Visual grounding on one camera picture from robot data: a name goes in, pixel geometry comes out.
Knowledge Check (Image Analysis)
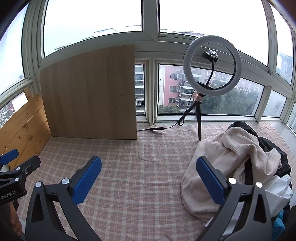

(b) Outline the white window frame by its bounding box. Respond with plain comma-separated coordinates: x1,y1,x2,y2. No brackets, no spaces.
0,0,296,126

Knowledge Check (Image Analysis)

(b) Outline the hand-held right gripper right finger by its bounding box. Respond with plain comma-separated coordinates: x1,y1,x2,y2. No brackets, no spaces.
196,156,281,241

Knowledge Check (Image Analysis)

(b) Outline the black gooseneck phone holder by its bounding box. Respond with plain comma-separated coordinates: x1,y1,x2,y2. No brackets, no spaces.
203,49,219,90

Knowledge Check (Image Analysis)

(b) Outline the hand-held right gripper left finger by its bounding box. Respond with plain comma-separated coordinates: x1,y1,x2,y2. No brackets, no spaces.
25,156,109,241

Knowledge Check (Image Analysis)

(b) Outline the light wooden board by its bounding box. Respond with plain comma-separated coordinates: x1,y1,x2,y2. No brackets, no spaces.
40,44,138,140

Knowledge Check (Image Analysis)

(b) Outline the cream knit sweater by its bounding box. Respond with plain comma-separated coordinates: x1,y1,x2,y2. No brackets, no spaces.
180,127,283,222

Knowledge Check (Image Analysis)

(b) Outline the blue cloth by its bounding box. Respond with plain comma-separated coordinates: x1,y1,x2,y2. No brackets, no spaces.
272,210,287,241

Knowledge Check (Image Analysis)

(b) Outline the pink plaid blanket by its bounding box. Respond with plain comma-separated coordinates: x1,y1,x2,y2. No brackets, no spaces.
16,123,296,241

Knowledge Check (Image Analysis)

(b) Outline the black inline cable controller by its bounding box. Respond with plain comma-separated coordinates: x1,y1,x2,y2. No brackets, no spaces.
137,89,195,132

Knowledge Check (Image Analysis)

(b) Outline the white ring light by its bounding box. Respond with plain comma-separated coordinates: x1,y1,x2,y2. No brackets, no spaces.
183,35,242,96

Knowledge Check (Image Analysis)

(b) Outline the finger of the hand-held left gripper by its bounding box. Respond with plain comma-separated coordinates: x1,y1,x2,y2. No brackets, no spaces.
0,155,41,183
0,149,19,172

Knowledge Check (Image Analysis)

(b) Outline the knotty pine wood panel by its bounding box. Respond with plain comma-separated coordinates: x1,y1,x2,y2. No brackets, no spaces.
0,87,52,163

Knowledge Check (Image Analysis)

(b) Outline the white garment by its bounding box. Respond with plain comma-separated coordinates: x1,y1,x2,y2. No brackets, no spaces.
264,174,294,217

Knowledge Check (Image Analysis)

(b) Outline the black tripod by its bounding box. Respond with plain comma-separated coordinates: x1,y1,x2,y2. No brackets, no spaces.
177,91,204,142

